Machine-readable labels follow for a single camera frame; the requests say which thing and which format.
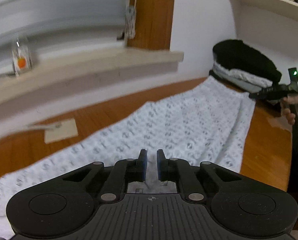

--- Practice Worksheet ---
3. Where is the white patterned garment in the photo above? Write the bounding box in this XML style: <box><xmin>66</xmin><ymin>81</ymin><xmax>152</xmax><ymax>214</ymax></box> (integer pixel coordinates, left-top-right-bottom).
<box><xmin>0</xmin><ymin>77</ymin><xmax>255</xmax><ymax>238</ymax></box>
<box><xmin>212</xmin><ymin>61</ymin><xmax>273</xmax><ymax>89</ymax></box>

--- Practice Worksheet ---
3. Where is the person's right hand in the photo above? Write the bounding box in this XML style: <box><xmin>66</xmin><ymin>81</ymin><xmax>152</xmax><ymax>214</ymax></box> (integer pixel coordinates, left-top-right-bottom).
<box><xmin>279</xmin><ymin>95</ymin><xmax>298</xmax><ymax>127</ymax></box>

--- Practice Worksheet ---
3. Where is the grey folded garment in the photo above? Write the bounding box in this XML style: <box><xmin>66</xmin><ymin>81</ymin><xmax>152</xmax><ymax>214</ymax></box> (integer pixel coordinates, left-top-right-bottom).
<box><xmin>209</xmin><ymin>70</ymin><xmax>261</xmax><ymax>93</ymax></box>

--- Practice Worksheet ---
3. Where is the folded white patterned garment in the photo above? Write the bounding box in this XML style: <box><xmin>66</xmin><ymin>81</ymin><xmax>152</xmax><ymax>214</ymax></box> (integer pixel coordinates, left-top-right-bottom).
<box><xmin>212</xmin><ymin>61</ymin><xmax>273</xmax><ymax>89</ymax></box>

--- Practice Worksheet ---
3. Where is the black folded sweater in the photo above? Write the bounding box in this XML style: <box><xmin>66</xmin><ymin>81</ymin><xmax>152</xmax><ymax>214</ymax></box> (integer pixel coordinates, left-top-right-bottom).
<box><xmin>212</xmin><ymin>39</ymin><xmax>282</xmax><ymax>84</ymax></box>

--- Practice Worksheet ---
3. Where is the beige window sill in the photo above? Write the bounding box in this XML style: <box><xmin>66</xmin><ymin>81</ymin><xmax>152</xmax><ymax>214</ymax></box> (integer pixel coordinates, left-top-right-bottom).
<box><xmin>0</xmin><ymin>47</ymin><xmax>185</xmax><ymax>124</ymax></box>

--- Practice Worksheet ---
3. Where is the glass jar orange label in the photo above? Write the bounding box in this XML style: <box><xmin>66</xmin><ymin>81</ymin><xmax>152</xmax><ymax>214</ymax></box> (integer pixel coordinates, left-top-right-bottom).
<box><xmin>11</xmin><ymin>36</ymin><xmax>33</xmax><ymax>76</ymax></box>

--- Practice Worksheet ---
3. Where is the grey window blind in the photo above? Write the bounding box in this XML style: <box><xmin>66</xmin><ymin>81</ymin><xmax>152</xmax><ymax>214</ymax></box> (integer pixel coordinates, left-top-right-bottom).
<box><xmin>0</xmin><ymin>0</ymin><xmax>127</xmax><ymax>67</ymax></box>

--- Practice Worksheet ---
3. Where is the beige cable grommet plate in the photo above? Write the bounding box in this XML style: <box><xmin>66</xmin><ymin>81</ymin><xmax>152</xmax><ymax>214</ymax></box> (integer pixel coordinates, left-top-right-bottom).
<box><xmin>44</xmin><ymin>119</ymin><xmax>78</xmax><ymax>144</ymax></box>

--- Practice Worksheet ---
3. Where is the beige wall shelf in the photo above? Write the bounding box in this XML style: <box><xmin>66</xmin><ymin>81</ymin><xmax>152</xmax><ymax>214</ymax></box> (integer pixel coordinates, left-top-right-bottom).
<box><xmin>230</xmin><ymin>0</ymin><xmax>298</xmax><ymax>60</ymax></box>

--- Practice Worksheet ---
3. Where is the brown wooden window frame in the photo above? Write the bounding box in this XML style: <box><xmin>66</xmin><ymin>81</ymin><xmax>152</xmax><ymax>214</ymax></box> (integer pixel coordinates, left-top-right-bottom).
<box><xmin>127</xmin><ymin>0</ymin><xmax>174</xmax><ymax>50</ymax></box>

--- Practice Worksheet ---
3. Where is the clear blind cord weight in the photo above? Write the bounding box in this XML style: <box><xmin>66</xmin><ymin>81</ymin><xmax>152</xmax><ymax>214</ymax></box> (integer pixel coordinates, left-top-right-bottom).
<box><xmin>125</xmin><ymin>5</ymin><xmax>137</xmax><ymax>39</ymax></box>

